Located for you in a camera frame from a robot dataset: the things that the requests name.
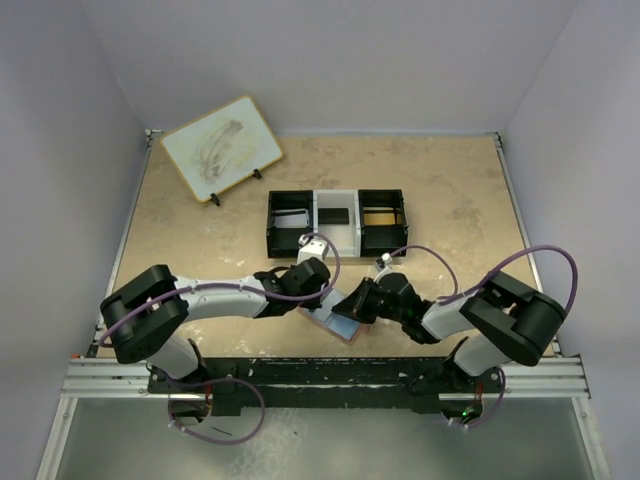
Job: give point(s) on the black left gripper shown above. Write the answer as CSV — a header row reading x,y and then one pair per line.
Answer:
x,y
314,304

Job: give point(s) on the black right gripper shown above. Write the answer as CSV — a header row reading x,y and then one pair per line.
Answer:
x,y
355,304

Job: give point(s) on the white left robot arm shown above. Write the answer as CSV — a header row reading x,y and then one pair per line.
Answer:
x,y
142,317

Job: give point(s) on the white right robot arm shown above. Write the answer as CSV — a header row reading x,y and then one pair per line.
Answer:
x,y
514,322

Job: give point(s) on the black card in bin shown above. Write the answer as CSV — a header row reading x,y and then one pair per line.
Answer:
x,y
333,216

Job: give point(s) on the silver card in bin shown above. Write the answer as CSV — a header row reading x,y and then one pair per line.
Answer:
x,y
291,219

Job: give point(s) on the gold card in bin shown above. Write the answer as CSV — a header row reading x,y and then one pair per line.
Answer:
x,y
379,218

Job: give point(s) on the black left bin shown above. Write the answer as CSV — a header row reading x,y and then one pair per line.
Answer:
x,y
283,243

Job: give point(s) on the black bin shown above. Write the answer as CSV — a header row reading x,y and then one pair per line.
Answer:
x,y
283,243
377,240

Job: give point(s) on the white middle bin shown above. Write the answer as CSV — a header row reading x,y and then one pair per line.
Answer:
x,y
347,238

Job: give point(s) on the black right bin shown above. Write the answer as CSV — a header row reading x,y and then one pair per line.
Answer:
x,y
377,240

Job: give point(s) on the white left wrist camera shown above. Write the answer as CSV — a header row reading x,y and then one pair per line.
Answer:
x,y
312,247

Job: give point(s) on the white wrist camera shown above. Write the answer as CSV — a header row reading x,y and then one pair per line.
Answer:
x,y
384,266
312,247

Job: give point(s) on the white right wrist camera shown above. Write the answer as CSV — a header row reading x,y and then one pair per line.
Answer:
x,y
384,266

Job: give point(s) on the whiteboard with orange frame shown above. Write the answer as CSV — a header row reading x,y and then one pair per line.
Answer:
x,y
222,148

